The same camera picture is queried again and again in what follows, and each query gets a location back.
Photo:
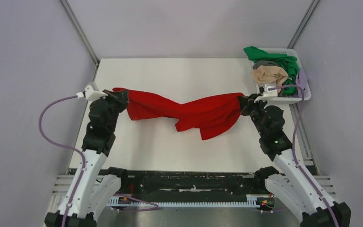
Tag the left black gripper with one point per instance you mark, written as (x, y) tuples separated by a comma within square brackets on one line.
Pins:
[(121, 96)]

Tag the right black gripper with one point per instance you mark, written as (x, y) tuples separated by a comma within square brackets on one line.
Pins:
[(245, 105)]

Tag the red t shirt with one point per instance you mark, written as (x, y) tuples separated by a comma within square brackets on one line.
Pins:
[(212, 115)]

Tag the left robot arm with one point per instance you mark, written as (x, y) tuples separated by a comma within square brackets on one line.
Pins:
[(83, 202)]

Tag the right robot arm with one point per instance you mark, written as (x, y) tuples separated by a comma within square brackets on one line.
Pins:
[(295, 186)]

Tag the beige t shirt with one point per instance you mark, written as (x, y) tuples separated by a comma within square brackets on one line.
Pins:
[(269, 75)]

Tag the grey t shirt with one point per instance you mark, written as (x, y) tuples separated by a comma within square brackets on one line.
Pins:
[(263, 63)]

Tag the lilac t shirt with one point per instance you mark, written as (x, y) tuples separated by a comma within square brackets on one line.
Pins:
[(302, 80)]

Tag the green t shirt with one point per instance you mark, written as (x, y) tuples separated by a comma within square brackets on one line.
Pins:
[(288, 63)]

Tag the white plastic basket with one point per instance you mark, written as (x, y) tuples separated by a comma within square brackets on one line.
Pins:
[(289, 99)]

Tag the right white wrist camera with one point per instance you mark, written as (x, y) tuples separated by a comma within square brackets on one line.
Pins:
[(266, 92)]

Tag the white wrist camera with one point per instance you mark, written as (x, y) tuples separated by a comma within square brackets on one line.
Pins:
[(266, 92), (91, 93)]

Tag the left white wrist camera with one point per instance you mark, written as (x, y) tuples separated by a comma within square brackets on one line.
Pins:
[(91, 93)]

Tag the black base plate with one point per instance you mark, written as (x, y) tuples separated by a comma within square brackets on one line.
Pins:
[(171, 186)]

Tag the white slotted cable duct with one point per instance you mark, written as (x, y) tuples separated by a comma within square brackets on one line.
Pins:
[(249, 202)]

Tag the aluminium frame rail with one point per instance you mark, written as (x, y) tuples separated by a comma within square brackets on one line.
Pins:
[(326, 183)]

